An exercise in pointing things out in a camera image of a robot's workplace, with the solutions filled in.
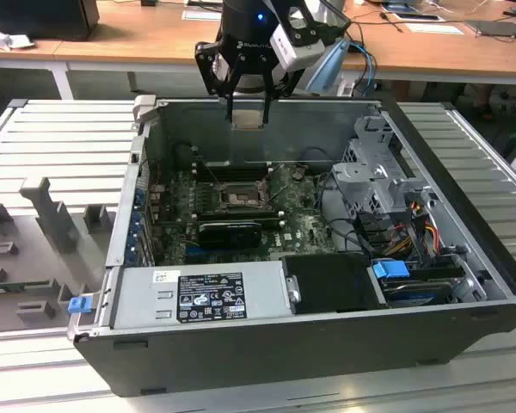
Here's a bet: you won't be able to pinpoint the black flat tablet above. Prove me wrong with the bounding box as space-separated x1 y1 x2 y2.
463 18 516 40

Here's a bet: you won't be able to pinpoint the hard disk in blue carrier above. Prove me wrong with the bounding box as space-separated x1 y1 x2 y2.
371 259 453 308

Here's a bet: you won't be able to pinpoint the black graphics card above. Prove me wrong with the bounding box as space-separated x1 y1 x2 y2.
196 220 262 250

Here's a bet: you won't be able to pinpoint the black RAM slot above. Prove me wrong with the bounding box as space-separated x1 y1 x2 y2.
193 208 281 219
196 214 286 228

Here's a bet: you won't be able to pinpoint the long white paper sheet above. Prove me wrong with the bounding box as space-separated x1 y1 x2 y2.
405 22 464 36

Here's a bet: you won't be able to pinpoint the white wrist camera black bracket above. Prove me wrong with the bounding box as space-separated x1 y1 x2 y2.
269 16 329 72

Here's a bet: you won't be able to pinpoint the grey parts rack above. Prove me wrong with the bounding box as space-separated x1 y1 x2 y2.
0 176 121 335

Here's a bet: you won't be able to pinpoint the grey power supply black label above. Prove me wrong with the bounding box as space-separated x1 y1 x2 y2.
110 261 294 330

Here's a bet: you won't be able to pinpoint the blue cable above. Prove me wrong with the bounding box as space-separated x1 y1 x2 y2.
347 40 378 97

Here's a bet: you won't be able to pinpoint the seated person's legs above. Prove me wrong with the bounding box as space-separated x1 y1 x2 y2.
471 83 516 124

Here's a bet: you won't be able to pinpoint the black RAM stick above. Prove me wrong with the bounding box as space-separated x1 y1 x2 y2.
196 162 271 174

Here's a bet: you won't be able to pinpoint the orange yellow wire bundle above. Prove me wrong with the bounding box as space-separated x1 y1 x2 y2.
386 201 440 259

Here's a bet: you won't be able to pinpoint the black plastic shroud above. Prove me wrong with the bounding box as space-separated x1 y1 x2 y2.
279 253 390 315

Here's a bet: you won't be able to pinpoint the silver metal drive cage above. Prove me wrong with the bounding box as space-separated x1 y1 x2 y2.
329 114 440 225

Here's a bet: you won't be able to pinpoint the green RAM stick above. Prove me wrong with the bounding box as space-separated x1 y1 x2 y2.
0 281 52 296

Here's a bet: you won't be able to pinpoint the dark phone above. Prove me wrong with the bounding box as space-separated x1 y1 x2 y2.
390 12 440 22

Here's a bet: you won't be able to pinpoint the crumpled white paper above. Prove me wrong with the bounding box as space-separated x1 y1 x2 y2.
0 23 36 52

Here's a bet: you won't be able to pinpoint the silver square CPU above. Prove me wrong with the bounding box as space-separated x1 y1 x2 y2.
231 108 266 131

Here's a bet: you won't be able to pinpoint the CPU socket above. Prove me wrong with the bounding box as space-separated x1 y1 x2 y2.
217 179 271 211

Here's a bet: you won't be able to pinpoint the wooden desk white frame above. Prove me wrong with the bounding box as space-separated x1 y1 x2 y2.
53 0 516 101
0 16 100 101

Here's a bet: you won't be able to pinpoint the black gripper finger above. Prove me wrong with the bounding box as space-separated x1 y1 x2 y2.
194 41 237 124
261 70 305 126

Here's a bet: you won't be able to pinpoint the large black box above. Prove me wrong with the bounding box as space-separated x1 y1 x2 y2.
0 0 101 42

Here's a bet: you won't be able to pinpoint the green motherboard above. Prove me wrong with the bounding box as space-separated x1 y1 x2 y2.
148 163 341 266

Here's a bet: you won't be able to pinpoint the blue plastic case latch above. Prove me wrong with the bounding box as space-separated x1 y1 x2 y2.
68 296 92 315

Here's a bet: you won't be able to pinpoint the black open PC case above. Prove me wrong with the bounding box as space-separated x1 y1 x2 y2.
66 95 516 399

